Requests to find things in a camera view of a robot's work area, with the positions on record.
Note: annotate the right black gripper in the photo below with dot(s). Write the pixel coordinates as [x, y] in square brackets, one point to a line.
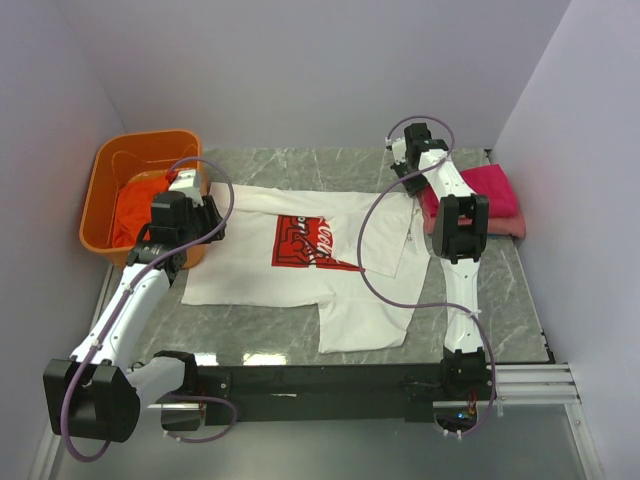
[403, 170]

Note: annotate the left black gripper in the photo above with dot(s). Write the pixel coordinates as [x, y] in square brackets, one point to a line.
[211, 215]

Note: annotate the white printed t-shirt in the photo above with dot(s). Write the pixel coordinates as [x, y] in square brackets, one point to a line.
[360, 259]

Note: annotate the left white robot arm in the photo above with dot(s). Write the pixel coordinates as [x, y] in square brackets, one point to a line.
[110, 340]

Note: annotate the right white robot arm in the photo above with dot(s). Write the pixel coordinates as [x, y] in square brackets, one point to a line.
[459, 238]

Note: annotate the orange t-shirt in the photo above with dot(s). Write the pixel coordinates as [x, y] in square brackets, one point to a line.
[133, 208]

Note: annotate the folded magenta t-shirt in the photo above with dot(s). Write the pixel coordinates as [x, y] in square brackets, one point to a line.
[488, 181]

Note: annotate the folded salmon t-shirt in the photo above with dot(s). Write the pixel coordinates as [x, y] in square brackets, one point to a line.
[505, 225]

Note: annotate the black base crossbar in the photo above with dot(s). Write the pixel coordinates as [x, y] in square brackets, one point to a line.
[272, 393]

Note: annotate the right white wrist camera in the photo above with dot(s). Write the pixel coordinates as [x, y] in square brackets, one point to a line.
[397, 147]

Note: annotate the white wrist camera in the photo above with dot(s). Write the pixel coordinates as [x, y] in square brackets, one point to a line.
[190, 182]
[397, 147]

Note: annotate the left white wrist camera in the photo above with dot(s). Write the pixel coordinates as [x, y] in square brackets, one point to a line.
[190, 182]

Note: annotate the aluminium frame rail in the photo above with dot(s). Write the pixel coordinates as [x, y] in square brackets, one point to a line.
[534, 428]

